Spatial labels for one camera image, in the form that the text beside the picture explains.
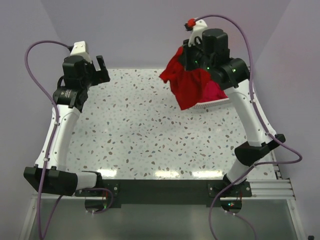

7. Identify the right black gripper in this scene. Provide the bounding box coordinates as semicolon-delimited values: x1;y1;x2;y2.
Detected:
179;36;215;73

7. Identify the red t shirt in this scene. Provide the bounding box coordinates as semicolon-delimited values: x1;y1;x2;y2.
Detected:
159;47;212;110

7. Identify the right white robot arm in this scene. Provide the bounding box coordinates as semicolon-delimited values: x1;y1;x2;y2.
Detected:
180;28;286;197

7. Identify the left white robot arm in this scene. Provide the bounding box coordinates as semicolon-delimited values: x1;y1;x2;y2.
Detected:
23;55;110;196

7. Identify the magenta t shirt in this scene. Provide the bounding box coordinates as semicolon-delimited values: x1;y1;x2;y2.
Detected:
199;81;228;103

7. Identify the white laundry basket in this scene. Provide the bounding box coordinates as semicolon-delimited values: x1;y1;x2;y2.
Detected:
192;98;230;109

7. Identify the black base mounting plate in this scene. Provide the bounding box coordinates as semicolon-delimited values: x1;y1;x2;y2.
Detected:
74;178;252;210

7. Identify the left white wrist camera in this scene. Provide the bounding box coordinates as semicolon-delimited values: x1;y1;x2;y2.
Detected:
70;41;93;64

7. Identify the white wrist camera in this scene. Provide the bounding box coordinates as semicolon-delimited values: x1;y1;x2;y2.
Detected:
70;41;93;64
184;18;208;47

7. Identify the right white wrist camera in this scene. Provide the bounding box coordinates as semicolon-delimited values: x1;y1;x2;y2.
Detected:
184;18;208;47

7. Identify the aluminium frame rail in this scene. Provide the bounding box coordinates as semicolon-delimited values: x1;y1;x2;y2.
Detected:
247;164;296;200

